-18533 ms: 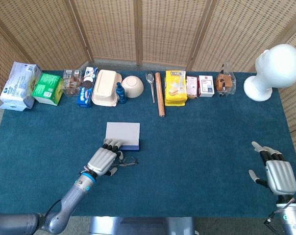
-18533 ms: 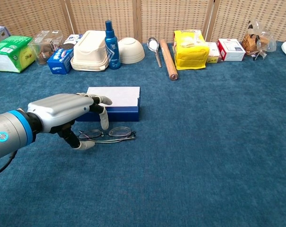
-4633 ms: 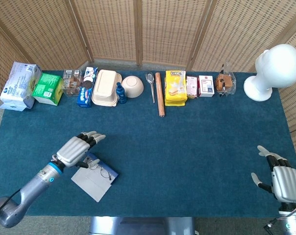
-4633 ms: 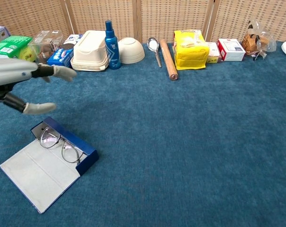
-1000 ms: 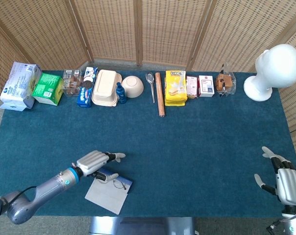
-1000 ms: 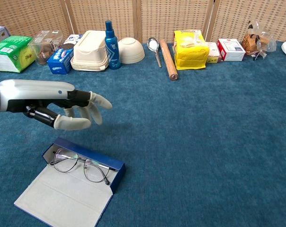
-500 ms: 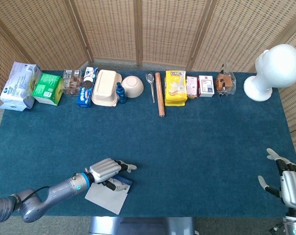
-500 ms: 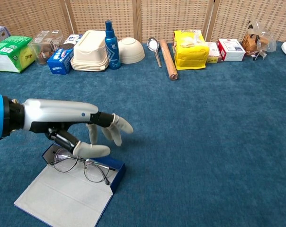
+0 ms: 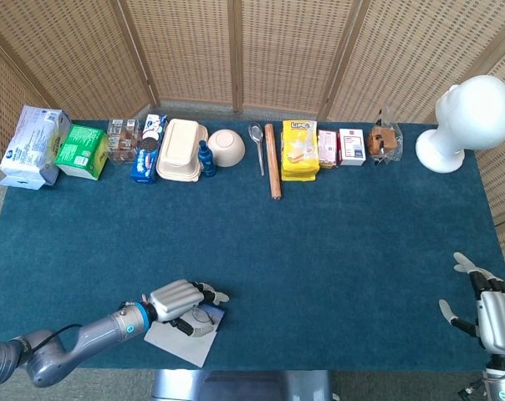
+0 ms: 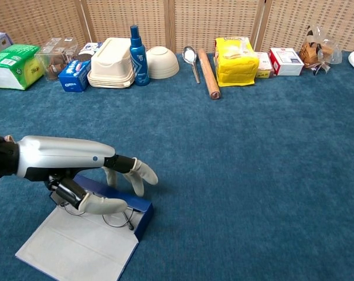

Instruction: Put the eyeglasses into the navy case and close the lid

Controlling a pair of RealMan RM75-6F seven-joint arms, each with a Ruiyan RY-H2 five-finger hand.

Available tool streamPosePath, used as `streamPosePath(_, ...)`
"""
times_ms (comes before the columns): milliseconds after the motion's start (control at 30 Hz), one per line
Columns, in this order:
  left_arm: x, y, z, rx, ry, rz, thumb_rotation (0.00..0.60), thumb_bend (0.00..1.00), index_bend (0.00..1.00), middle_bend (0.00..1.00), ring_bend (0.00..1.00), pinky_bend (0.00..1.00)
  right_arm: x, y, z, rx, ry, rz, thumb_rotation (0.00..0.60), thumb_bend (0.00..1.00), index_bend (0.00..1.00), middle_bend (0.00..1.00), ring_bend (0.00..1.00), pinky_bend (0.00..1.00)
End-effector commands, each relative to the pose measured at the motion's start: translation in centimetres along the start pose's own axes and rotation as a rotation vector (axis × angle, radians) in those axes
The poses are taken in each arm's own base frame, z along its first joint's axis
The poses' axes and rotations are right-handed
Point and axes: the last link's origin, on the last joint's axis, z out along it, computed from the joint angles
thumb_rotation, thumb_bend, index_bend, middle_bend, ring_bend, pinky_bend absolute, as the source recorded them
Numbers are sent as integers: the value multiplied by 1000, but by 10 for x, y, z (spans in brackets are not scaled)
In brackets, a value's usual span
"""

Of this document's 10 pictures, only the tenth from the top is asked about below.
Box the clear plastic snack box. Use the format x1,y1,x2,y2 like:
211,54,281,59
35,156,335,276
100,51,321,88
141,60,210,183
35,37,80,81

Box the green tissue pack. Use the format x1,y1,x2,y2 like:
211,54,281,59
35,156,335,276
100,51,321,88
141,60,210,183
0,44,45,91

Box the eyeglasses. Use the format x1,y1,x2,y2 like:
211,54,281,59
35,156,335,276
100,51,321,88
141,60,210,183
58,191,136,231

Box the metal spoon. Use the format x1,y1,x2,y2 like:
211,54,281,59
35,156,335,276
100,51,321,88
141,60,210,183
182,46,202,84

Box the blue carpet table cover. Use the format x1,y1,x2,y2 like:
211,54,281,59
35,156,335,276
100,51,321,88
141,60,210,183
0,51,354,281

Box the beige lunch container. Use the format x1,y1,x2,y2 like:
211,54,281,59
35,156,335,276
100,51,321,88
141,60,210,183
87,37,136,89

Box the yellow biscuit pack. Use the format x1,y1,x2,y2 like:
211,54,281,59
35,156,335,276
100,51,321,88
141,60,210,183
214,36,260,88

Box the blue glasses case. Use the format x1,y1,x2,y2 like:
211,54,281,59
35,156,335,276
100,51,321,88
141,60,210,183
15,174,155,281

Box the clear bag of cookies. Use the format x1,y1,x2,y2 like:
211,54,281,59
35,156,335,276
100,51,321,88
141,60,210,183
299,25,343,76

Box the blue spray bottle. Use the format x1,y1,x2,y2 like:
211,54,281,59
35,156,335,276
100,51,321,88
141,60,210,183
129,25,151,87

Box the wooden rolling pin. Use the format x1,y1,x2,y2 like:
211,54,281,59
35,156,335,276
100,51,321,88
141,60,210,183
197,48,222,101

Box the blue Oreo cookie box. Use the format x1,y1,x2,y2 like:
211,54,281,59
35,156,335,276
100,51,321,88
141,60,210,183
58,42,103,93

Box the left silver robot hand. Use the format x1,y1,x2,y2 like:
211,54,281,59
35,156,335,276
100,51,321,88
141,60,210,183
15,135,159,216

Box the white red box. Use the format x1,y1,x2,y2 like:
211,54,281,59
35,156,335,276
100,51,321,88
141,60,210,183
268,47,305,77

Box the beige upturned bowl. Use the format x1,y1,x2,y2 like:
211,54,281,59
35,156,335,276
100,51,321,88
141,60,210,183
146,46,180,80

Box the rattan folding screen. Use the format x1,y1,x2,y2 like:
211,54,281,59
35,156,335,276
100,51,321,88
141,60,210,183
0,0,354,55

